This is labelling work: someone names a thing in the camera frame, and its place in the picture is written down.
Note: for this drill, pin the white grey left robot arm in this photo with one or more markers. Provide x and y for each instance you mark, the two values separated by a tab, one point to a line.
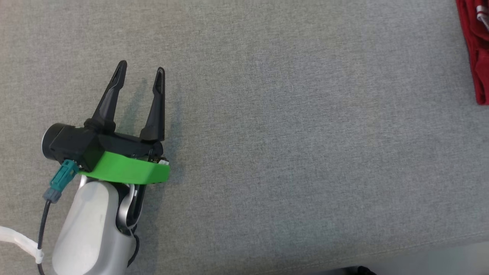
88	229

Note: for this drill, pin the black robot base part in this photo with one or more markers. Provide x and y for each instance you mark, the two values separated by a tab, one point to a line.
361	271

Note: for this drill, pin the red basketball jersey white trim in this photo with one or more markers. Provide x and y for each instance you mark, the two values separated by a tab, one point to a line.
477	57

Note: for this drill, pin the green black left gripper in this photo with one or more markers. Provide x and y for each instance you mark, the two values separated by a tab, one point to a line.
126	170

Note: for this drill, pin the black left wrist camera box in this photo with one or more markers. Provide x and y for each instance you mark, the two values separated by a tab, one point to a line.
68	143

